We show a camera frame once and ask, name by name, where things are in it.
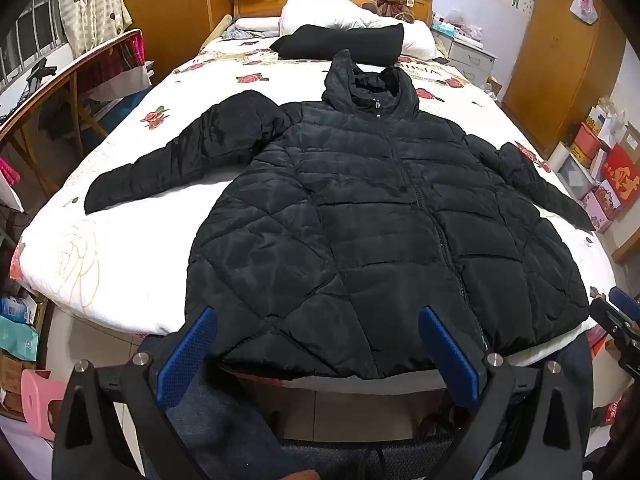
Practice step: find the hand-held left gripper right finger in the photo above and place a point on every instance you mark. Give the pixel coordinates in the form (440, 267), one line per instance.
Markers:
(447, 355)

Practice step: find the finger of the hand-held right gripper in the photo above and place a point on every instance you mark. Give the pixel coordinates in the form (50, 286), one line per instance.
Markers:
(624, 302)

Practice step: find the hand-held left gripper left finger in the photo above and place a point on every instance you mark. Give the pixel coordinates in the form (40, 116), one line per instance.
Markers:
(187, 355)

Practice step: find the black puffer jacket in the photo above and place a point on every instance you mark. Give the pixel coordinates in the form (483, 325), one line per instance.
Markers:
(350, 210)

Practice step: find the pink printed box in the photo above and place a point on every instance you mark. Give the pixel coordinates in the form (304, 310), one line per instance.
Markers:
(602, 210)

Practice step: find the white floral bed blanket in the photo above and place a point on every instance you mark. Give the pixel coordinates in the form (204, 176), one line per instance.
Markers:
(150, 240)

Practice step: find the large red gift box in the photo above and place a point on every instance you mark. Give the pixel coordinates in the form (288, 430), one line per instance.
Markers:
(622, 170)

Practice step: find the clear plastic storage bin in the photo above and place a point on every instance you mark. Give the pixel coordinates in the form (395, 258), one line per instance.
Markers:
(576, 177)

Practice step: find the pink plastic stool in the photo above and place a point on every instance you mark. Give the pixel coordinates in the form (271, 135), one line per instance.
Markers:
(42, 402)

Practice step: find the white paper roll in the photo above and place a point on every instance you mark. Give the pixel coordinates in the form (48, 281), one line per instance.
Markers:
(558, 157)

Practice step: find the small red box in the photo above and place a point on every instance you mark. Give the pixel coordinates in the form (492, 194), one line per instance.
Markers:
(586, 142)

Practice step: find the teal tissue packet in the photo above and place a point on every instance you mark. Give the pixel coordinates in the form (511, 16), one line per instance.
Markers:
(17, 340)

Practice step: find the wooden wardrobe with hanging bag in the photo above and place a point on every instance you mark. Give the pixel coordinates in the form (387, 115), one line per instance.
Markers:
(560, 70)

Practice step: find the small cardboard box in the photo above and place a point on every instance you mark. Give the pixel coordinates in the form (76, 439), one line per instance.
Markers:
(495, 87)

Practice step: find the grey drawer cabinet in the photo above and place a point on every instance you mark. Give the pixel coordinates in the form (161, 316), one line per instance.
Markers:
(467, 57)

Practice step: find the wooden framed table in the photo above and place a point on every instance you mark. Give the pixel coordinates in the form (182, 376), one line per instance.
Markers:
(50, 90)

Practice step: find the white plastic bag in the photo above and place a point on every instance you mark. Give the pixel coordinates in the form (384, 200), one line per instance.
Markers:
(585, 5)

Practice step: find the black pillow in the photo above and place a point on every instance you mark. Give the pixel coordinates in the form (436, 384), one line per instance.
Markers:
(340, 42)

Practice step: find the small white pillow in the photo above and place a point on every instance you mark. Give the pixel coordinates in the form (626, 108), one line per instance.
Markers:
(255, 25)

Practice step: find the wooden wardrobe with star stickers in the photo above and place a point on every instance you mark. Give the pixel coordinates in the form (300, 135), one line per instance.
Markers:
(175, 10)

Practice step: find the barred window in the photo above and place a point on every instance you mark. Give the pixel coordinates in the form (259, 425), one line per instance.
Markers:
(30, 35)

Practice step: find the wooden headboard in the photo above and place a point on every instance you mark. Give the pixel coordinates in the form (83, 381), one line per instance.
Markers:
(260, 2)

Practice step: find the large white pillow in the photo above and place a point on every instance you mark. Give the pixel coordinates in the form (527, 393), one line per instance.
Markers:
(320, 10)

